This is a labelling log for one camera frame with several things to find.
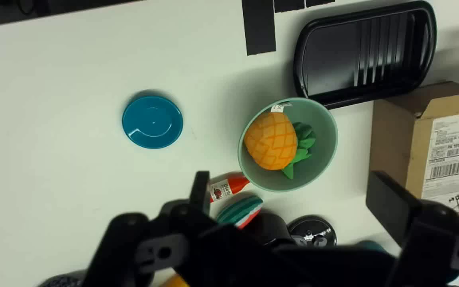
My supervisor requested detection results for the black ribbed tray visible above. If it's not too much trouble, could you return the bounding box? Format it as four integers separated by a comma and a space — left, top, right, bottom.
293, 0, 438, 109

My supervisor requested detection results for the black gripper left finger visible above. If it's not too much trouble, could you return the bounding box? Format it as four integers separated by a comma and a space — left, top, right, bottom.
188, 168, 212, 216

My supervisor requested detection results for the watermelon slice plushie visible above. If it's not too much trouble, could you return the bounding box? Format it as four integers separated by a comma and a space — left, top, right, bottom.
215, 191, 266, 229

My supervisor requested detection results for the light green bowl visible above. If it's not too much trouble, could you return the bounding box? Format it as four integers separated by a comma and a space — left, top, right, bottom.
237, 95, 339, 192

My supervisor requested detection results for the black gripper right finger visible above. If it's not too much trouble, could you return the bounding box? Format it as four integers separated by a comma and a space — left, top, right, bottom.
365, 168, 425, 248

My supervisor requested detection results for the orange pineapple plushie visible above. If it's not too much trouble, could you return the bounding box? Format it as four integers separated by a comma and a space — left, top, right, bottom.
242, 101, 317, 180

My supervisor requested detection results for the black pot lid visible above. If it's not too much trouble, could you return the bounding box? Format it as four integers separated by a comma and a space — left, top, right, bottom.
285, 213, 339, 247

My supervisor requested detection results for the blue round plate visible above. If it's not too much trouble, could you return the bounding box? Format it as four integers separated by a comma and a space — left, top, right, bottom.
121, 92, 185, 151

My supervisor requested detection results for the dark speckled fuzzy cloth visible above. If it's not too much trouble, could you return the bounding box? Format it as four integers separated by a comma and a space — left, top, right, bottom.
37, 267, 91, 287

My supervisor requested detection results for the black tape strip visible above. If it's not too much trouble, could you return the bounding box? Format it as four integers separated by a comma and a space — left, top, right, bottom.
241, 0, 277, 57

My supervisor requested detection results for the red toy ketchup bottle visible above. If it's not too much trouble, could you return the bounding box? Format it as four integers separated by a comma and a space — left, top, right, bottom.
207, 172, 252, 205

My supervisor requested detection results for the orange yellow toy cup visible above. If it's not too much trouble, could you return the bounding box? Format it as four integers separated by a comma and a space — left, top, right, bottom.
159, 272, 190, 287

